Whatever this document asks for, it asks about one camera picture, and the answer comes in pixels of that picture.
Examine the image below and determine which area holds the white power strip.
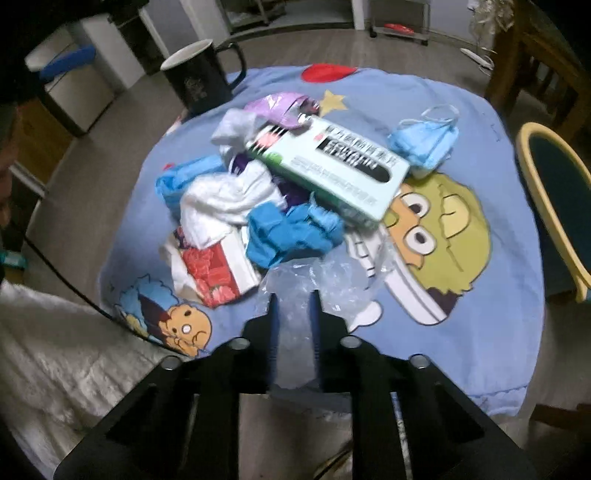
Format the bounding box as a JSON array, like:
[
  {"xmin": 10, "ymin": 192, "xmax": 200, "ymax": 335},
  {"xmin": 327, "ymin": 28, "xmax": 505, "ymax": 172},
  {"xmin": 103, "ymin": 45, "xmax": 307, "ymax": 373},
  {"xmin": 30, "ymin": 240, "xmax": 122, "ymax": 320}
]
[{"xmin": 460, "ymin": 46, "xmax": 497, "ymax": 70}]

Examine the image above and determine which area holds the white box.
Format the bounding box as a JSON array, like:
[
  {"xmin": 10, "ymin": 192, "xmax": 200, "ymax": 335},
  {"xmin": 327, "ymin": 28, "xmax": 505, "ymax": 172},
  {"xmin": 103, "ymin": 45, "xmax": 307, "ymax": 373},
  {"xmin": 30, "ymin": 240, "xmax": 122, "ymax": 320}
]
[{"xmin": 25, "ymin": 11, "xmax": 148, "ymax": 137}]

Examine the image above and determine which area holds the wooden chair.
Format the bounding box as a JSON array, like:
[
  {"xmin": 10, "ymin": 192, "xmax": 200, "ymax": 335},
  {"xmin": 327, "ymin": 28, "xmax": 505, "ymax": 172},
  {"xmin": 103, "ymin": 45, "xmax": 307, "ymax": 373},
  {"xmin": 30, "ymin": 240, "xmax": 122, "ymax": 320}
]
[{"xmin": 485, "ymin": 0, "xmax": 591, "ymax": 139}]

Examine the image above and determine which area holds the metal shelf rack on wheels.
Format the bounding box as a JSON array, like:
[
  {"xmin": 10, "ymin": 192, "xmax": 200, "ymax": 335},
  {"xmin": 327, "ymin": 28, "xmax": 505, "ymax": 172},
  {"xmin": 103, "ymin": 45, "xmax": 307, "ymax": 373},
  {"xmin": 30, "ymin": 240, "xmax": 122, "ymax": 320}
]
[{"xmin": 369, "ymin": 0, "xmax": 432, "ymax": 45}]

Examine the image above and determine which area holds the blue face mask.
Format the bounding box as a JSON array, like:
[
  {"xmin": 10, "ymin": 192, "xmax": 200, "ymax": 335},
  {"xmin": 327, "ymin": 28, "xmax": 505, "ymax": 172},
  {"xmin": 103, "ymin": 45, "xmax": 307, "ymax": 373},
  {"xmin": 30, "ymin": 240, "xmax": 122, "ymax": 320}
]
[{"xmin": 387, "ymin": 104, "xmax": 461, "ymax": 178}]

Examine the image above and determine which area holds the large crumpled white tissue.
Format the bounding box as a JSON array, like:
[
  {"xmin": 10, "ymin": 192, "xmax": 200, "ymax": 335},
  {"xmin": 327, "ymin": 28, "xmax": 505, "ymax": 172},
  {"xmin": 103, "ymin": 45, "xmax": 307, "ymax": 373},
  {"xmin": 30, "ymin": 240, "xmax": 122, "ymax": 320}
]
[{"xmin": 179, "ymin": 161, "xmax": 287, "ymax": 245}]

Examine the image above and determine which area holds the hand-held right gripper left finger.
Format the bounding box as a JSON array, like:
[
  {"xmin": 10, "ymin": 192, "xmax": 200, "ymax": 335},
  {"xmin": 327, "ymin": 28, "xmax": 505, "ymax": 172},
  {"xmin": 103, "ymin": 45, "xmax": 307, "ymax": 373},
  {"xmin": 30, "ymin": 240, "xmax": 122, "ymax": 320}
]
[{"xmin": 53, "ymin": 292, "xmax": 282, "ymax": 480}]

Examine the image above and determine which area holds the light purple wrapper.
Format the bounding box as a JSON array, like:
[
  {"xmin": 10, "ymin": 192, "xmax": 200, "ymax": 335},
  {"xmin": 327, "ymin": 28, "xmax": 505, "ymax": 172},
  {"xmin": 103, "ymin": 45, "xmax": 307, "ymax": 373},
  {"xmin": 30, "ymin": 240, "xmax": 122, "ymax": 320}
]
[{"xmin": 243, "ymin": 92, "xmax": 321, "ymax": 130}]

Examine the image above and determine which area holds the black cable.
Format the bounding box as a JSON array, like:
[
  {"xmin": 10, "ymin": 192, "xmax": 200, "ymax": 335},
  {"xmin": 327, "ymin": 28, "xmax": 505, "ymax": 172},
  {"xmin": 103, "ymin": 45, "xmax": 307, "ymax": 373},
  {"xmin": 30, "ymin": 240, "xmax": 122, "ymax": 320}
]
[{"xmin": 23, "ymin": 235, "xmax": 162, "ymax": 344}]

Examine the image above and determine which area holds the black mug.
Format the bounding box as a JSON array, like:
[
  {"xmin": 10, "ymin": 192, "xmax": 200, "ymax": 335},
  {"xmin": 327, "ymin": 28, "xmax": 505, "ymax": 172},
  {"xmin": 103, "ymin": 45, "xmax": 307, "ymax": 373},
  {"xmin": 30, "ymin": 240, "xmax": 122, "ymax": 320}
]
[{"xmin": 161, "ymin": 39, "xmax": 247, "ymax": 118}]

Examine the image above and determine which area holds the blue glove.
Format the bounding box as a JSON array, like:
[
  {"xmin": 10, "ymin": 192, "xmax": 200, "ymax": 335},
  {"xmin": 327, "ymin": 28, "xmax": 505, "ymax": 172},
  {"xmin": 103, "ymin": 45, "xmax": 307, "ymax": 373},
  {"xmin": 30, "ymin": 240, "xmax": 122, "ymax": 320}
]
[
  {"xmin": 245, "ymin": 203, "xmax": 345, "ymax": 271},
  {"xmin": 154, "ymin": 154, "xmax": 227, "ymax": 217}
]

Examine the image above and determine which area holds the red and white carton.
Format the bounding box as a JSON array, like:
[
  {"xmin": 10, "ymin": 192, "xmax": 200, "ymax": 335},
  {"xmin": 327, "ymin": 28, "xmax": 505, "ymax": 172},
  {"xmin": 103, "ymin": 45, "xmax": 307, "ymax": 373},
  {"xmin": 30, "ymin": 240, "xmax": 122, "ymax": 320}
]
[{"xmin": 159, "ymin": 226, "xmax": 264, "ymax": 310}]

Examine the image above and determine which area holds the blue cylinder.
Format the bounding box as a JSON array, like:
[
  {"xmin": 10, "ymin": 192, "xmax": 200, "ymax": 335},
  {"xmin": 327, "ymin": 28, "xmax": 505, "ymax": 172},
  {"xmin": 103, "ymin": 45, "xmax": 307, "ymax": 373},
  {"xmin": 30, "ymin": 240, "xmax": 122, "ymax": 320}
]
[{"xmin": 39, "ymin": 46, "xmax": 98, "ymax": 81}]

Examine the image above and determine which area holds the white lace cloth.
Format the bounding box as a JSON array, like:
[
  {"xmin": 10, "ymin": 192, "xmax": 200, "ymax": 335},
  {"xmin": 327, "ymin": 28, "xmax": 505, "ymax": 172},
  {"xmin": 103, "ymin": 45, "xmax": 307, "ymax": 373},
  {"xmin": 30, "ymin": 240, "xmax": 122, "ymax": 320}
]
[{"xmin": 0, "ymin": 281, "xmax": 185, "ymax": 480}]

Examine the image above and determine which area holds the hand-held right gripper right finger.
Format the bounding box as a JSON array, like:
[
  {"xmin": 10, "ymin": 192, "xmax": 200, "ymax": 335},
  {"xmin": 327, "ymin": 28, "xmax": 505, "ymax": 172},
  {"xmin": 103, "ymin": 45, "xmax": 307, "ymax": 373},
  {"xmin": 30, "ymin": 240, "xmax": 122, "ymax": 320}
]
[{"xmin": 308, "ymin": 291, "xmax": 539, "ymax": 480}]

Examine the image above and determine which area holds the small white tissue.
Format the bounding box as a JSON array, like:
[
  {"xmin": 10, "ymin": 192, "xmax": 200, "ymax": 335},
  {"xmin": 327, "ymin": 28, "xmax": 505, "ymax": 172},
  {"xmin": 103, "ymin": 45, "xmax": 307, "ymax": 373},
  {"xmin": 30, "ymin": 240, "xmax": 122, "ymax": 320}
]
[{"xmin": 211, "ymin": 109, "xmax": 273, "ymax": 160}]

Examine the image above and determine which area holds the blue cartoon printed cloth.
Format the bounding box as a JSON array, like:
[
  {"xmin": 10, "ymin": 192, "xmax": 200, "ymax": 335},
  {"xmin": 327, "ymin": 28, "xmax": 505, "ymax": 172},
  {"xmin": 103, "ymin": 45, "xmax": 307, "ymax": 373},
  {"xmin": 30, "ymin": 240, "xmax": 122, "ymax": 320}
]
[{"xmin": 97, "ymin": 65, "xmax": 548, "ymax": 418}]

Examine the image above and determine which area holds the teal bin with yellow rim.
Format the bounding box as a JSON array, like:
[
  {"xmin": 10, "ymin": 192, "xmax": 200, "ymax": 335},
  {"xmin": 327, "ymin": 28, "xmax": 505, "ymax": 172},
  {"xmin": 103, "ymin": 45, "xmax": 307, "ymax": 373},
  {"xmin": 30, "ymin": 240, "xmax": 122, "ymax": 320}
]
[{"xmin": 515, "ymin": 122, "xmax": 591, "ymax": 303}]

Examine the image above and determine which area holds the light green medicine box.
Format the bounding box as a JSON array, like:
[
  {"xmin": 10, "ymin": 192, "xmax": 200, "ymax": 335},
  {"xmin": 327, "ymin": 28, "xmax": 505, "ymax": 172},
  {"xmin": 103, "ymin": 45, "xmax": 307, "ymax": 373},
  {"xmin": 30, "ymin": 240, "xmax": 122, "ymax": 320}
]
[{"xmin": 245, "ymin": 115, "xmax": 411, "ymax": 229}]

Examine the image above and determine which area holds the clear plastic bag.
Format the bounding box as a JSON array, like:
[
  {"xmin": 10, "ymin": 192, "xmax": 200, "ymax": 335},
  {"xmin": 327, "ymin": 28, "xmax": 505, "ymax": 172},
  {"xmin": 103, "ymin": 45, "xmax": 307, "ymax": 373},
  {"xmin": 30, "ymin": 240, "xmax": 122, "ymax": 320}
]
[{"xmin": 261, "ymin": 256, "xmax": 384, "ymax": 388}]

